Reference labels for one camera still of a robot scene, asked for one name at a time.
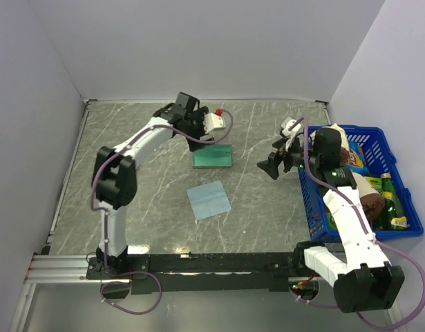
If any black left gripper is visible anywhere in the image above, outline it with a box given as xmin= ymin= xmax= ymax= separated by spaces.
xmin=184 ymin=107 xmax=215 ymax=151

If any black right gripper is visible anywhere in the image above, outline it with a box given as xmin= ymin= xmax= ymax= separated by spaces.
xmin=256 ymin=133 xmax=320 ymax=180

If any grey-brown glasses case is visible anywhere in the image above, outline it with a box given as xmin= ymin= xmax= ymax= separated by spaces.
xmin=192 ymin=145 xmax=232 ymax=168

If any light blue cleaning cloth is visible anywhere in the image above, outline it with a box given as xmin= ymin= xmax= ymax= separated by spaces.
xmin=187 ymin=181 xmax=232 ymax=221

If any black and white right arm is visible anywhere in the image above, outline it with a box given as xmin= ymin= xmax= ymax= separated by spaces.
xmin=257 ymin=124 xmax=405 ymax=313

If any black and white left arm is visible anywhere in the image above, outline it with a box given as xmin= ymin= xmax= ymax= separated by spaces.
xmin=91 ymin=93 xmax=209 ymax=278

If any blue Lays chip bag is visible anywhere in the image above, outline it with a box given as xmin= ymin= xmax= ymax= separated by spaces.
xmin=340 ymin=140 xmax=369 ymax=175

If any blue plastic basket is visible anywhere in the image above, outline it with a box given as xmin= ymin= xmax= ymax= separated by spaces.
xmin=298 ymin=124 xmax=424 ymax=243

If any brown plush toy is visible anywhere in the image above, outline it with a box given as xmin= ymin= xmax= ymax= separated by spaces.
xmin=360 ymin=193 xmax=386 ymax=221

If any green glass bottle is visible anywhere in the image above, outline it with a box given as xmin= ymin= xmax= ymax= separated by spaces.
xmin=370 ymin=173 xmax=407 ymax=230

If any yellow green snack packet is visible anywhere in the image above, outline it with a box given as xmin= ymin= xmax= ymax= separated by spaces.
xmin=390 ymin=216 xmax=408 ymax=230

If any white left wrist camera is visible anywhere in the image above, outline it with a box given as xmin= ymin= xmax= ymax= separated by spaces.
xmin=203 ymin=109 xmax=226 ymax=134

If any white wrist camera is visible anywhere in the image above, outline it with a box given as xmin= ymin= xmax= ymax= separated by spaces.
xmin=203 ymin=109 xmax=226 ymax=134
xmin=280 ymin=117 xmax=303 ymax=140

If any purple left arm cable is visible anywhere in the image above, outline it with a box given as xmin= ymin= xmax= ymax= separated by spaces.
xmin=90 ymin=107 xmax=234 ymax=315

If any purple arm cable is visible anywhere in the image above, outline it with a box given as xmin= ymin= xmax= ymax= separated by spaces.
xmin=291 ymin=116 xmax=425 ymax=331
xmin=90 ymin=107 xmax=234 ymax=315

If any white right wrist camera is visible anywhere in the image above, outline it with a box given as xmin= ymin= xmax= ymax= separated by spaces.
xmin=280 ymin=117 xmax=303 ymax=140

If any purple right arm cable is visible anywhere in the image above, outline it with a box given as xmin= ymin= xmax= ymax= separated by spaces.
xmin=291 ymin=116 xmax=425 ymax=331

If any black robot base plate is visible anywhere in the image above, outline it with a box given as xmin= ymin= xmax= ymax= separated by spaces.
xmin=86 ymin=252 xmax=314 ymax=295

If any aluminium frame rail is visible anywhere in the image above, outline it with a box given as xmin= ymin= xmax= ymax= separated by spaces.
xmin=23 ymin=251 xmax=393 ymax=285

